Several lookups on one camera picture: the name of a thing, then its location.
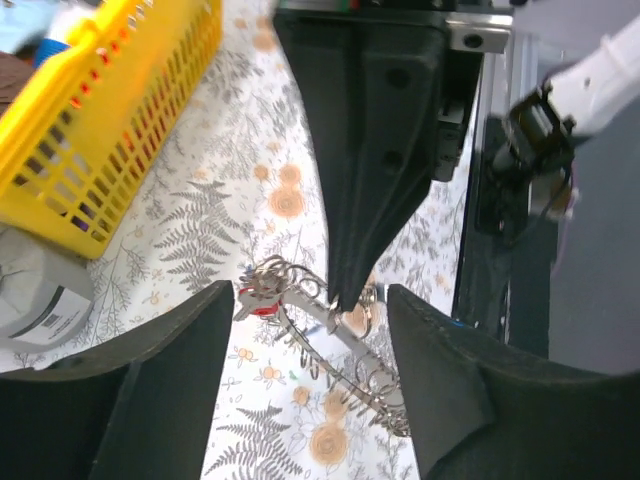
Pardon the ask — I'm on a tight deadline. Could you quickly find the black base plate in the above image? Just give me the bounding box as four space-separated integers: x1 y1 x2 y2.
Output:
452 44 572 358

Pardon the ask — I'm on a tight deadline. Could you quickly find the white blue bottle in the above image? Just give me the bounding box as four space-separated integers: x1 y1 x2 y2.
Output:
33 4 86 69

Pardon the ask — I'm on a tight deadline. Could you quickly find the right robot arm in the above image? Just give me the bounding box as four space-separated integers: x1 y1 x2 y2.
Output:
273 1 639 311

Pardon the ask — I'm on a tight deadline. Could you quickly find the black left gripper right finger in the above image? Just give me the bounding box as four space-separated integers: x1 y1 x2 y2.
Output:
387 284 639 479

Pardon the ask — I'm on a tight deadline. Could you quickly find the floral tablecloth mat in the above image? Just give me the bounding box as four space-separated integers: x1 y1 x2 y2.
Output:
0 0 481 480

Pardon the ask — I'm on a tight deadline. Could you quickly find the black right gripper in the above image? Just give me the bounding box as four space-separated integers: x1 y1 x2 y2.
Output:
273 9 513 311

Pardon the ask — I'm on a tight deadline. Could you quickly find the yellow plastic basket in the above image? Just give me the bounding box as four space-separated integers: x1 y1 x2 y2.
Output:
1 1 223 259

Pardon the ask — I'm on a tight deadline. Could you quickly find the metal disc with keyrings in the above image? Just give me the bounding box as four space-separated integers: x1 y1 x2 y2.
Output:
240 255 410 437

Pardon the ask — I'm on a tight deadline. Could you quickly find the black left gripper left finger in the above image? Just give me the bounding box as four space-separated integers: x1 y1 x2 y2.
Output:
1 281 234 480

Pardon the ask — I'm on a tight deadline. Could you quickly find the light blue chips bag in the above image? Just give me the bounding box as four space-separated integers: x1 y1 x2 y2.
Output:
1 0 66 55

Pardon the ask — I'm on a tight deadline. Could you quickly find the grey paper-wrapped roll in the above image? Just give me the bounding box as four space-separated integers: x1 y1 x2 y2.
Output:
1 225 94 353

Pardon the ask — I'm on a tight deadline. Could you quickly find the key with red tag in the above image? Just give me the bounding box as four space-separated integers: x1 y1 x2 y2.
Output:
233 287 282 322

